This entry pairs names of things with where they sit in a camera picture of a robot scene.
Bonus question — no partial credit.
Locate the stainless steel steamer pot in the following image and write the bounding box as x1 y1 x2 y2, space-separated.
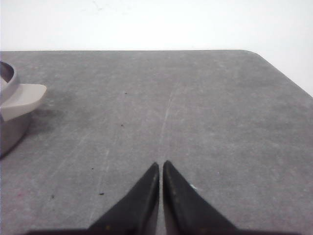
0 61 47 157

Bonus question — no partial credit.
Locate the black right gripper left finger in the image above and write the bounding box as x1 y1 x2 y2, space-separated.
88 163 159 235

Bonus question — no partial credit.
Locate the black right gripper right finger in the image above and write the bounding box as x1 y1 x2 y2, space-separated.
163 161 238 235

